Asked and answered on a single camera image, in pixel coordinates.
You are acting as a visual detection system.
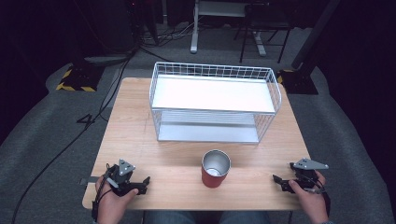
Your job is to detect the long black floor cable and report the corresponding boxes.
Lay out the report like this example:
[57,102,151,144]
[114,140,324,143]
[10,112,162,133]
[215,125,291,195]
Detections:
[10,49,138,224]

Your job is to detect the person's right hand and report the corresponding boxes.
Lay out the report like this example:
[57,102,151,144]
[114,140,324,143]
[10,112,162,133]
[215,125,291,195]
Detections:
[288,170,330,224]

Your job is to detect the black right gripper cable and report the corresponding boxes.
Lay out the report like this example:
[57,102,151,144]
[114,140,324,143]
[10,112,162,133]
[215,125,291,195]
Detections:
[321,189,332,217]

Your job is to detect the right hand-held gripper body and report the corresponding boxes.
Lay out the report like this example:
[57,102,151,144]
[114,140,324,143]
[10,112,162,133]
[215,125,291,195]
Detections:
[289,157,330,194]

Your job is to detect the white wire shelf rack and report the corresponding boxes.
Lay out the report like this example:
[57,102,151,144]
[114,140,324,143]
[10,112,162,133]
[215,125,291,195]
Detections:
[148,61,283,145]

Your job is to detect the grey tape strip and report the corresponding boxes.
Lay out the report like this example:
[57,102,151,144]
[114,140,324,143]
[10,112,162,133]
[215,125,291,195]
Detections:
[78,176,101,186]

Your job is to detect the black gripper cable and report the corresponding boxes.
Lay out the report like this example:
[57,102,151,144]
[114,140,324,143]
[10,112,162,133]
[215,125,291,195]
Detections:
[321,189,332,217]
[91,167,114,222]

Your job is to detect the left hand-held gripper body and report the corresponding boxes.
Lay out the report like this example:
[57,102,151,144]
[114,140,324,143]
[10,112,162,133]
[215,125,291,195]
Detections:
[104,158,140,198]

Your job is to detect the bundle of floor cables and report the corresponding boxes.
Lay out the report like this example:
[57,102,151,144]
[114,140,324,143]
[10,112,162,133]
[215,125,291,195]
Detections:
[138,18,195,49]

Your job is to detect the white desk frame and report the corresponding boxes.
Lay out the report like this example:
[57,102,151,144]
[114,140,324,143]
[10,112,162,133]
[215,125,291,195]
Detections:
[190,0,268,58]

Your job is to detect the hazard-striped black stand base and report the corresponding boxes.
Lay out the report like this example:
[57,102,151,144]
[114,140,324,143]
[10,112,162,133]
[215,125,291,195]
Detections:
[55,63,106,93]
[276,68,319,95]

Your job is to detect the dark slanted stand pole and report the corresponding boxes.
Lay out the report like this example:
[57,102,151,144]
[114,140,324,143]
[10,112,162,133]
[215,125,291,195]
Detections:
[290,0,342,71]

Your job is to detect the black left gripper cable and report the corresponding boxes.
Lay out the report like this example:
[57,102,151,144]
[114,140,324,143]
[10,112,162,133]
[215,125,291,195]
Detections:
[91,167,114,222]

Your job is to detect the person's left hand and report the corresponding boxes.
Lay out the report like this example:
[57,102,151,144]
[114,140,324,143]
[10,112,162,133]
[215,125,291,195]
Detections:
[94,175,140,224]

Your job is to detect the black chair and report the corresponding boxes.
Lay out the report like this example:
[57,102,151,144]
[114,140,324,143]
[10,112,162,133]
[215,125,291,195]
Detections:
[233,2,295,64]

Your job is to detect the red cup with metal inside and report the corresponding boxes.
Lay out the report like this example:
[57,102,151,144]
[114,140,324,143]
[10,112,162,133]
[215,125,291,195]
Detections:
[201,149,232,189]

